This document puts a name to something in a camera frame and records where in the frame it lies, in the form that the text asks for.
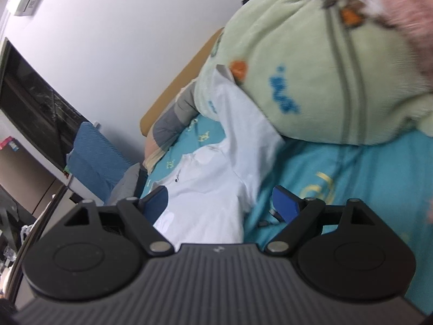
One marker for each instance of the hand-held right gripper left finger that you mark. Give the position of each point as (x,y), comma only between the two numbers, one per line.
(158,199)

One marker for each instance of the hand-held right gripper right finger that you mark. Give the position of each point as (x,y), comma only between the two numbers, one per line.
(284,203)

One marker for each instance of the white shirt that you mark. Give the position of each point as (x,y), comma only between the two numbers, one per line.
(209,189)

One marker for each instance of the blue chair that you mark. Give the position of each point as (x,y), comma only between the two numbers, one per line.
(93,162)

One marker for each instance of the teal printed bed sheet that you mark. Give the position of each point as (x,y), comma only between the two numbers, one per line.
(355,176)

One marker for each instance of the grey pillow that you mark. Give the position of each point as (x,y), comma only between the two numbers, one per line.
(174,118)

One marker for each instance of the wooden headboard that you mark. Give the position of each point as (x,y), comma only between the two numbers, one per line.
(176,84)

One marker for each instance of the wooden cabinet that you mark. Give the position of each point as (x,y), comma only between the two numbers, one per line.
(20,172)

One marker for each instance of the green printed plush blanket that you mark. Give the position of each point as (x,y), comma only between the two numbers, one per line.
(304,61)

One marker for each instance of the dark window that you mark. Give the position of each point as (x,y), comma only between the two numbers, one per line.
(37,108)

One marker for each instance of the pink fuzzy cloth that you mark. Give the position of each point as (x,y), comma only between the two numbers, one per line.
(402,3)

